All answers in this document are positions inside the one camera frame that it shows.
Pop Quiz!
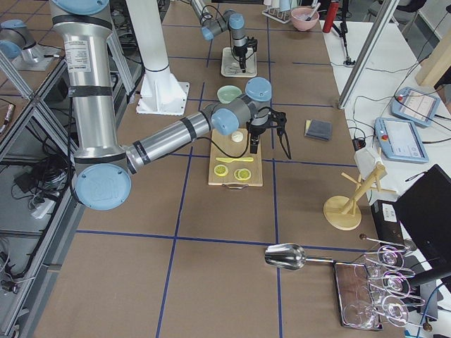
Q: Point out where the teach pendant near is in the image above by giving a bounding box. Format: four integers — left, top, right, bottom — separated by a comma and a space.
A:
374, 118, 429, 163

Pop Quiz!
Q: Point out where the pink ice bowl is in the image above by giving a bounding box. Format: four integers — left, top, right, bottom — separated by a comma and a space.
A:
290, 7, 319, 32

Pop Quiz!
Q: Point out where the yellow plastic knife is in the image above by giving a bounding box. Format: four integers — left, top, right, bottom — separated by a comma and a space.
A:
215, 157, 254, 163

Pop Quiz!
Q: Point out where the aluminium camera post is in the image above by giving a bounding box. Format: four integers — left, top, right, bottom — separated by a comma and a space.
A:
338, 0, 400, 109

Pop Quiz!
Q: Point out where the black tripod stick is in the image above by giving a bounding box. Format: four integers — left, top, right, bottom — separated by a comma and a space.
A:
333, 0, 355, 66

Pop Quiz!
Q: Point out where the green bowl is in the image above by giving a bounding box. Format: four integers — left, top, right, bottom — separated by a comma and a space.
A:
216, 85, 242, 104

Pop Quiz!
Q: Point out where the black glass rack tray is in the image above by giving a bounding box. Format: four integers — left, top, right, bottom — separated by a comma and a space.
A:
333, 261, 373, 329

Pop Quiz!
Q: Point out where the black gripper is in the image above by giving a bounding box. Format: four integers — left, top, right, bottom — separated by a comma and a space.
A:
246, 108, 287, 154
232, 36, 258, 73

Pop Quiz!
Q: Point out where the red bottle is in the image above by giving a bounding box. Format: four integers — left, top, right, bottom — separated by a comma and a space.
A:
323, 0, 339, 33

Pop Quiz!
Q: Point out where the wine glass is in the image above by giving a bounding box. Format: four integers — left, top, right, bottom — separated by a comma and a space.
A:
377, 245, 404, 268

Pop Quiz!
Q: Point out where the cup rack with cups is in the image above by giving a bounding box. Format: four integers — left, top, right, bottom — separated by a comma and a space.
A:
261, 0, 299, 24

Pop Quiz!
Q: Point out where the teach pendant far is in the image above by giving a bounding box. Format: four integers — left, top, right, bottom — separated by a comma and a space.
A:
391, 87, 440, 127

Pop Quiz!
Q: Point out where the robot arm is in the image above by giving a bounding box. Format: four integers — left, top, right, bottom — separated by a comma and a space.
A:
50, 1, 290, 211
190, 1, 258, 77

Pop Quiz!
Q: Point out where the lemon slice single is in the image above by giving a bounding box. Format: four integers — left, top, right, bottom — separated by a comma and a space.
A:
214, 164, 229, 177

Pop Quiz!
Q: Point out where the white steamed bun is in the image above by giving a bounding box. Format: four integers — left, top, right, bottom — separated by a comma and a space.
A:
230, 131, 244, 143

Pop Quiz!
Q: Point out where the wooden mug tree stand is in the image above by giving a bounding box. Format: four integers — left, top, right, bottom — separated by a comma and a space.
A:
323, 161, 395, 231

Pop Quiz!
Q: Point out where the beige bear tray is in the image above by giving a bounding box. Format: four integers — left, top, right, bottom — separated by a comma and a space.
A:
221, 47, 257, 78

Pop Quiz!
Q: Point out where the teach pendant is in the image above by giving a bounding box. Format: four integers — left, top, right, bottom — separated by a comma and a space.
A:
374, 118, 429, 163
391, 87, 440, 127

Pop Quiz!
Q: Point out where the wooden cutting board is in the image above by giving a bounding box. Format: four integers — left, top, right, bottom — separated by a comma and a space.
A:
208, 128, 263, 187

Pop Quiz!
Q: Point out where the black laptop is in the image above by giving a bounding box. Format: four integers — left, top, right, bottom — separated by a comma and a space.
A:
395, 164, 450, 286

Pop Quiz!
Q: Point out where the grey folded cloth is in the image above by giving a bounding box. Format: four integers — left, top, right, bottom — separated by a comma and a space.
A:
304, 120, 332, 141

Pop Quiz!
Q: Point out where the steel scoop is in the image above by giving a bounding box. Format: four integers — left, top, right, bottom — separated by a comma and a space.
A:
264, 243, 334, 270

